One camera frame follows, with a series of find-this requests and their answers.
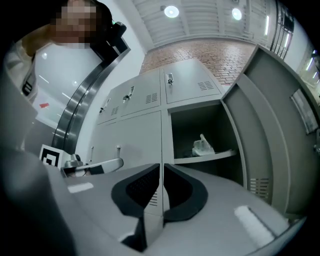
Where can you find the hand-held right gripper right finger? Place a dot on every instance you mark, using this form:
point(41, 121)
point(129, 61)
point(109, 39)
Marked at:
point(220, 200)

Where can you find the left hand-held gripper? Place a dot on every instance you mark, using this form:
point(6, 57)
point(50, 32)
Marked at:
point(51, 156)

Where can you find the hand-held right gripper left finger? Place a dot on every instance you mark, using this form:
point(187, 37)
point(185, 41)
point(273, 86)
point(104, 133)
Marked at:
point(100, 192)

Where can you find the white plastic bag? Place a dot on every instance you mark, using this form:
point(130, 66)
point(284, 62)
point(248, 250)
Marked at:
point(201, 147)

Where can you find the grey metal locker cabinet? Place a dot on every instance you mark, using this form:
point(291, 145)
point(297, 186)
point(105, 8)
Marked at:
point(140, 130)

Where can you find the red arrow sign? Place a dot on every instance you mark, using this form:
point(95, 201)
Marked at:
point(44, 105)

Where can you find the person's white jacket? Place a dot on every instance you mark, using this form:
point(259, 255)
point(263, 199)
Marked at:
point(17, 65)

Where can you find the person's head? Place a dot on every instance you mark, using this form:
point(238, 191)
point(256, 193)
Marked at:
point(75, 22)

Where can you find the long strip light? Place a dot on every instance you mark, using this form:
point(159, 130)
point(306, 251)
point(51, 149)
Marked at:
point(267, 25)

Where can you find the round ceiling light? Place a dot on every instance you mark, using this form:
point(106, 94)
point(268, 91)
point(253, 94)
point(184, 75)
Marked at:
point(236, 13)
point(171, 11)

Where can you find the steel door frame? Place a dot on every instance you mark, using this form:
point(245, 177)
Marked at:
point(75, 105)

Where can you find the black head-mounted camera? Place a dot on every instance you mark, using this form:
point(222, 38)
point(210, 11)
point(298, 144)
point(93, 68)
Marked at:
point(117, 31)

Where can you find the black window frame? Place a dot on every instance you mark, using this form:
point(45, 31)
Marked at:
point(282, 27)

